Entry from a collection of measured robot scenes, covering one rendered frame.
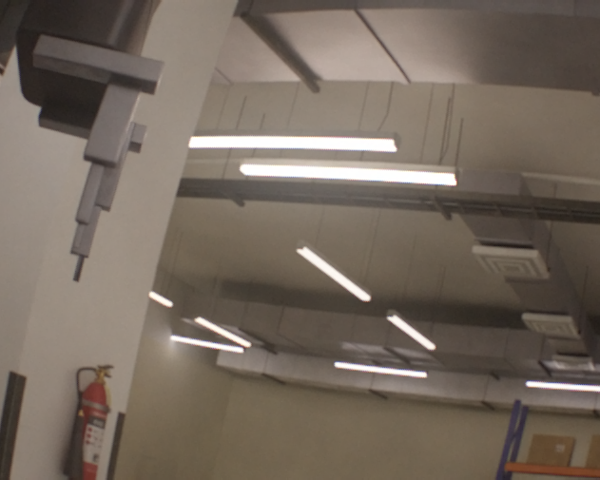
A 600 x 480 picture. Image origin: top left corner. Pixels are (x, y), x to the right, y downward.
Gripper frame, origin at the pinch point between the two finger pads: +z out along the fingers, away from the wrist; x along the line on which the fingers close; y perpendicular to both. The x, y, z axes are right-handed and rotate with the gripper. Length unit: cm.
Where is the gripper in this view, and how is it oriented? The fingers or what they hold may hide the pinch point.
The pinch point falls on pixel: (75, 265)
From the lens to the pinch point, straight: 30.1
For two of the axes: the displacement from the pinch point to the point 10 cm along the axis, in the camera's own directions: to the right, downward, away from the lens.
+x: 2.4, -2.1, -9.5
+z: -2.2, 9.4, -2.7
